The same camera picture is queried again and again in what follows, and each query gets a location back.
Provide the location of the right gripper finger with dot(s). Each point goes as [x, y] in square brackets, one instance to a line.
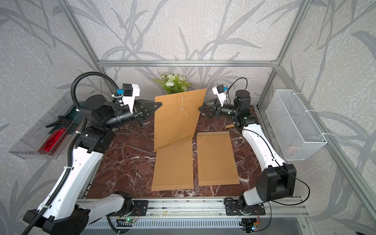
[211, 103]
[209, 111]

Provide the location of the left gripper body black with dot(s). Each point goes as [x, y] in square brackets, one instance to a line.
[125, 118]

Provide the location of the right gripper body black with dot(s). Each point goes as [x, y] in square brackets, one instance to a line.
[227, 110]

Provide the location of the brown file bag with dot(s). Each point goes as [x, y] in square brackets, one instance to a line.
[216, 161]
[174, 167]
[177, 118]

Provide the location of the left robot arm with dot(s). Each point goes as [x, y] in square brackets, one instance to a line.
[60, 213]

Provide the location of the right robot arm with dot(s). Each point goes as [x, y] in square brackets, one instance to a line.
[277, 179]

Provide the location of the green garden fork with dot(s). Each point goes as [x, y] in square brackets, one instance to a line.
[230, 126]

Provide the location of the green plant white flowers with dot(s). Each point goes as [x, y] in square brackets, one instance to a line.
[172, 83]

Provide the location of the dark green cloth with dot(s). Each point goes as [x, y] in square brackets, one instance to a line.
[72, 118]

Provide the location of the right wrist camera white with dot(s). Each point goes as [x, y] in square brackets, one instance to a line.
[221, 92]

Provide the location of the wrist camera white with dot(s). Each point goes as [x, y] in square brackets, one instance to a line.
[221, 92]
[127, 95]

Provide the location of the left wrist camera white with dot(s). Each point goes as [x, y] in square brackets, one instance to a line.
[127, 95]

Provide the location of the white wire mesh basket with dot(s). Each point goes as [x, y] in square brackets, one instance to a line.
[297, 133]

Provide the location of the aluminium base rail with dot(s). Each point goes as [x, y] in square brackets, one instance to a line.
[188, 207]

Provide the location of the clear plastic wall tray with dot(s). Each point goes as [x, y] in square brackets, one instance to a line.
[28, 145]

